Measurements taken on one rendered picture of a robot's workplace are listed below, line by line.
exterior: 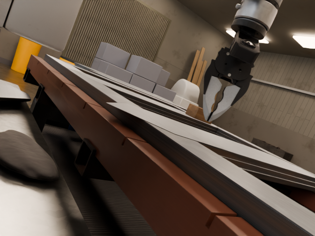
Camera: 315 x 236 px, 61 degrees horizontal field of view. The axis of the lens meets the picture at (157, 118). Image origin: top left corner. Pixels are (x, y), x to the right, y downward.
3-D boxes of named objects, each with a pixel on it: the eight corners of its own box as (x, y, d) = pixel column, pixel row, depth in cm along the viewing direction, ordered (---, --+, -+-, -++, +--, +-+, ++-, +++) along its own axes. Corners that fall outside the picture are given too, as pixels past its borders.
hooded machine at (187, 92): (183, 141, 617) (206, 89, 604) (164, 135, 584) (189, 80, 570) (168, 131, 669) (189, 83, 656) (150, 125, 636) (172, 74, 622)
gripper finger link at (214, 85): (206, 119, 61) (222, 81, 60) (207, 121, 55) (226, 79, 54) (193, 114, 61) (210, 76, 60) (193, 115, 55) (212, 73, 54)
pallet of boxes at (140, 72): (135, 129, 508) (161, 70, 495) (153, 146, 438) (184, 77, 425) (73, 110, 446) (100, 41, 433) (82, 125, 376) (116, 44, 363)
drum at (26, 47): (29, 73, 631) (41, 42, 623) (32, 77, 594) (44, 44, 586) (8, 66, 604) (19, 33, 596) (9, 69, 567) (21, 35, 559)
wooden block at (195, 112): (201, 120, 123) (206, 109, 123) (211, 124, 119) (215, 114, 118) (184, 113, 115) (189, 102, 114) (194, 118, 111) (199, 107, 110)
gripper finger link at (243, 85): (236, 108, 56) (255, 69, 55) (238, 108, 54) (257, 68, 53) (215, 99, 56) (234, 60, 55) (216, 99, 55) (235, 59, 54)
